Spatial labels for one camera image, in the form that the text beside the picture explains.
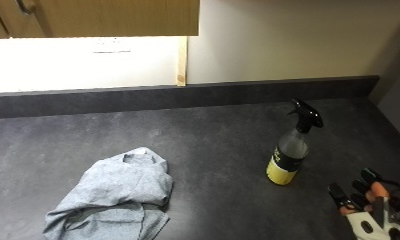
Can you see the spray bottle with yellow liquid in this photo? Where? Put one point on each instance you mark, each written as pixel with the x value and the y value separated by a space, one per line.
pixel 287 156

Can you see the dark grey counter upstand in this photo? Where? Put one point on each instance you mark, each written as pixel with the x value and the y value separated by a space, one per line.
pixel 164 96

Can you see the grey cloth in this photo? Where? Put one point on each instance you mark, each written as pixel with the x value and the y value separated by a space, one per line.
pixel 114 196

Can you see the light wooden strip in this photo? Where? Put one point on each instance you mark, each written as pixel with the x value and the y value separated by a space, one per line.
pixel 181 60

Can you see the white wall socket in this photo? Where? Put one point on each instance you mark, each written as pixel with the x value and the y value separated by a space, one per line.
pixel 112 46

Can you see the wooden wall cabinet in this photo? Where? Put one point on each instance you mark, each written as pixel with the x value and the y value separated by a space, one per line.
pixel 110 16

